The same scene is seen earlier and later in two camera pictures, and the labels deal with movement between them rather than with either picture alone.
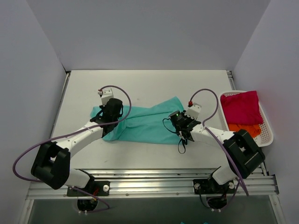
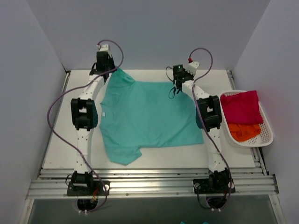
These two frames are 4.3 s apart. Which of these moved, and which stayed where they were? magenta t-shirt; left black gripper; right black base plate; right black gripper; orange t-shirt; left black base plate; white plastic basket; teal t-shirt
Moved: right black gripper; left black gripper; teal t-shirt
Stayed: right black base plate; left black base plate; magenta t-shirt; orange t-shirt; white plastic basket
